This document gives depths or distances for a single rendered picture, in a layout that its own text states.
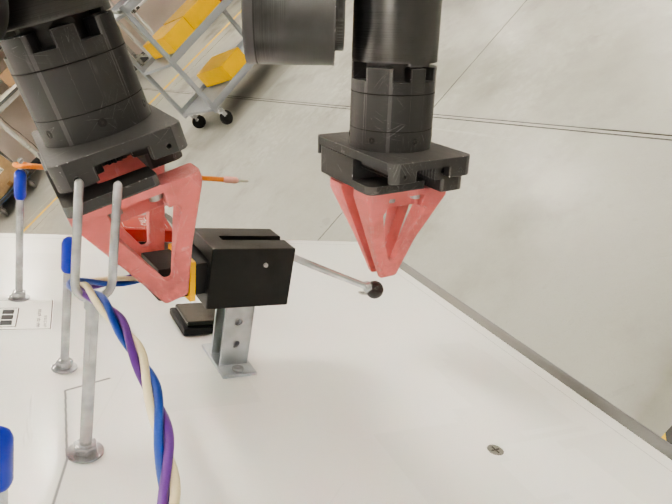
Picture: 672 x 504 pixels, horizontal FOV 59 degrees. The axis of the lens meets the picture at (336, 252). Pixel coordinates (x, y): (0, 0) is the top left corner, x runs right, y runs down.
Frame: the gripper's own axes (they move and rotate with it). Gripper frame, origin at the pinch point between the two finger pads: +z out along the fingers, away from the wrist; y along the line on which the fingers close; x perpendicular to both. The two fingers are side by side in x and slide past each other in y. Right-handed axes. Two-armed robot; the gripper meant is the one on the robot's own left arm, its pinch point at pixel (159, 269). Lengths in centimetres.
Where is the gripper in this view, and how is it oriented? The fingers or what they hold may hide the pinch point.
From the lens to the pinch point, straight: 38.1
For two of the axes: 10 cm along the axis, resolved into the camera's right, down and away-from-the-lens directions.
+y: 4.9, 3.3, -8.1
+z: 2.2, 8.5, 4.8
